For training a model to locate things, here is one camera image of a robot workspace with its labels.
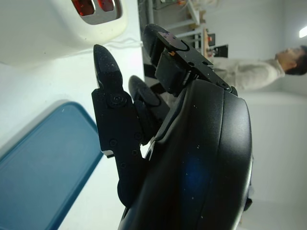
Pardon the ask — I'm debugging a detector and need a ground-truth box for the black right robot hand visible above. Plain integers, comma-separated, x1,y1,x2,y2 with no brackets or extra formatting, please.
91,23,254,230

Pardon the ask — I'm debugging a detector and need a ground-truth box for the person in light jacket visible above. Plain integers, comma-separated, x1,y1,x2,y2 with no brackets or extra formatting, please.
212,45,307,92

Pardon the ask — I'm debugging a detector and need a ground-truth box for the white two-slot toaster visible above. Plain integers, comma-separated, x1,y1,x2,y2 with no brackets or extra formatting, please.
0,0,128,66

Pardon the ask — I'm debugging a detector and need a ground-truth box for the black monitor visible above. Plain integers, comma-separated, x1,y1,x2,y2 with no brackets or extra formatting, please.
216,44,229,58

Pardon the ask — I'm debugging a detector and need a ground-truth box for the blue rectangular tray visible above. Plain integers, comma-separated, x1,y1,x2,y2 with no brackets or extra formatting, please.
0,101,104,230

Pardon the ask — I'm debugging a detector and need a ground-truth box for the white toaster power cord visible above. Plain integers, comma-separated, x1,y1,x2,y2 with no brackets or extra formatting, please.
105,37,142,49

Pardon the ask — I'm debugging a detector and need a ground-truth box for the white metal frame desk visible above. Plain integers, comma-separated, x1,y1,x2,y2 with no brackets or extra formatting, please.
143,0,207,39

